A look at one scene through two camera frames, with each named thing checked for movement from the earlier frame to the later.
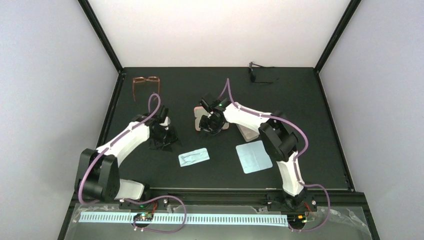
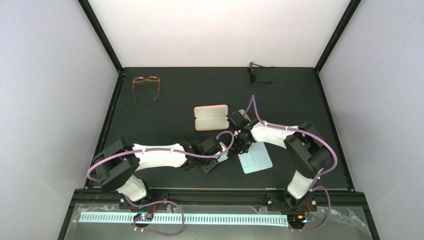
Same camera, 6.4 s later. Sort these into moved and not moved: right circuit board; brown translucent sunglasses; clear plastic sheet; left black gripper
Moved: left black gripper
Not moved: right circuit board; clear plastic sheet; brown translucent sunglasses
